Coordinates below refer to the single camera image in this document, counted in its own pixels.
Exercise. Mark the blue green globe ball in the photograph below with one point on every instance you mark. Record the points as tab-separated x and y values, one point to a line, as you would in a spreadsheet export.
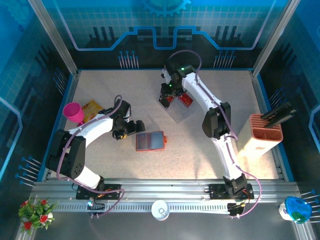
298	210

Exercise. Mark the white paper cup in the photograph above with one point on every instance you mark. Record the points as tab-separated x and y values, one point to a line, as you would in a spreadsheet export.
160	210

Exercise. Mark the artificial plant red flowers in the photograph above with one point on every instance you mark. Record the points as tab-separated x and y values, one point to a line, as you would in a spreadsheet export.
37	215

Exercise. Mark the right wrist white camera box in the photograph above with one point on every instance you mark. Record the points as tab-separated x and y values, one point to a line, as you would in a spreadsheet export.
165	74

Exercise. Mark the yellow snack bag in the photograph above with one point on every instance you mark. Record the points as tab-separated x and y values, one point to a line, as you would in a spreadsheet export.
92	108

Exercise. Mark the orange card holder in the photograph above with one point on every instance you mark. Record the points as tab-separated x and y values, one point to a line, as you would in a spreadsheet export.
157	140

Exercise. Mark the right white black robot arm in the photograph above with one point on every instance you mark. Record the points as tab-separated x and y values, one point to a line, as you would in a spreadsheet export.
216	120

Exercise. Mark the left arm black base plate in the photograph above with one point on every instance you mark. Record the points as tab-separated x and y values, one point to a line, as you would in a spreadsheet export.
112	191

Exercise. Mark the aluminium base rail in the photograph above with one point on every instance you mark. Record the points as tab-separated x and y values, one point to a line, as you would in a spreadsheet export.
162	190

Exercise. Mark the orange white knife block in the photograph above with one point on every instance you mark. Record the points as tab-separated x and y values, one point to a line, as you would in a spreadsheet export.
267	132

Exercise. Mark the pink plastic goblet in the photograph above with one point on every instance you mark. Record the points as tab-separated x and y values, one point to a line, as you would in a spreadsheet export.
73	113

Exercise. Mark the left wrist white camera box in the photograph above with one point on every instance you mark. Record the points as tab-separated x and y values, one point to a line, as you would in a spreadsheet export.
128	113

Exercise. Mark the aluminium table side rail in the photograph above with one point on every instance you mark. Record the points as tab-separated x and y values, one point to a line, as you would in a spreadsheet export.
72	85
260	100

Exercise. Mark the red VIP card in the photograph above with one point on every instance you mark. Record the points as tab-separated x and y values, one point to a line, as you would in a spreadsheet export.
171	99
186	100

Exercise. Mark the aluminium frame post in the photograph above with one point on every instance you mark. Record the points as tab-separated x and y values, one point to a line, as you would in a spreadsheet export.
55	37
274	37

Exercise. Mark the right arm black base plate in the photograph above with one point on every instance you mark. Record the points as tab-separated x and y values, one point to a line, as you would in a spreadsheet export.
216	191

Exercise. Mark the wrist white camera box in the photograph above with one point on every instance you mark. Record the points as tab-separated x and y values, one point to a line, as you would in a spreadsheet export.
165	74
128	113

